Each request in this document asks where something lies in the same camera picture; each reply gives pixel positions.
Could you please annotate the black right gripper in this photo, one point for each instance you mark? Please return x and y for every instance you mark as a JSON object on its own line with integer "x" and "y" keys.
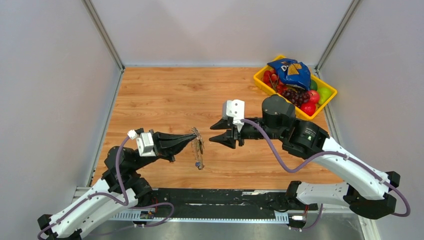
{"x": 227, "y": 138}

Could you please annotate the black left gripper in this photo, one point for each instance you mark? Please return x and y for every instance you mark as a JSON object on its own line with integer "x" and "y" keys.
{"x": 166, "y": 144}

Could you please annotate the metal key organizer ring plate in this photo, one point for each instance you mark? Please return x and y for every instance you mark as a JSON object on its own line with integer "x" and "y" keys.
{"x": 198, "y": 146}

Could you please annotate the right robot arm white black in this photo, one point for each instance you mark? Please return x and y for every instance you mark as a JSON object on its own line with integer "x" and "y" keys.
{"x": 363, "y": 189}

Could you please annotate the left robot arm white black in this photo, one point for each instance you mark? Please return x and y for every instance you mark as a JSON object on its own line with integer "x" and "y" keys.
{"x": 120, "y": 187}

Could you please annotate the red cherries bunch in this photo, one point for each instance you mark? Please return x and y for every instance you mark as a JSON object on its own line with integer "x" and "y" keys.
{"x": 273, "y": 81}

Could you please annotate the purple grape bunch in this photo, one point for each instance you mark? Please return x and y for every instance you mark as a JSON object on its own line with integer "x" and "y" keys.
{"x": 297, "y": 97}

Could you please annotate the red apple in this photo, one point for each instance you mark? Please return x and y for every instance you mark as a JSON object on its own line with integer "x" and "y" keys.
{"x": 309, "y": 108}

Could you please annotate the blue chips bag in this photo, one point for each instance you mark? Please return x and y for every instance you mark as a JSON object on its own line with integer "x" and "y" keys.
{"x": 292, "y": 72}

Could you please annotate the red peach fruit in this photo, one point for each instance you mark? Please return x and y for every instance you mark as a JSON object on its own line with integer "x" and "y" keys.
{"x": 314, "y": 97}

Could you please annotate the green apple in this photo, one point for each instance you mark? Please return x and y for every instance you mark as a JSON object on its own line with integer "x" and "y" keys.
{"x": 324, "y": 93}

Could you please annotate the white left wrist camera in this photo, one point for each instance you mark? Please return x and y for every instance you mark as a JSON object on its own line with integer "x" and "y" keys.
{"x": 144, "y": 141}

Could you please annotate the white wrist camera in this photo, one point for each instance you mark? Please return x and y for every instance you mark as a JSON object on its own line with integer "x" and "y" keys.
{"x": 144, "y": 141}
{"x": 233, "y": 111}

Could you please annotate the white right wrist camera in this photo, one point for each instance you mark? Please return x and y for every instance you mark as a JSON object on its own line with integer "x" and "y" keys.
{"x": 233, "y": 111}

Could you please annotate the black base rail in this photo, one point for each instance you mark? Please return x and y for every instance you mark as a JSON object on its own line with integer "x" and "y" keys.
{"x": 193, "y": 205}

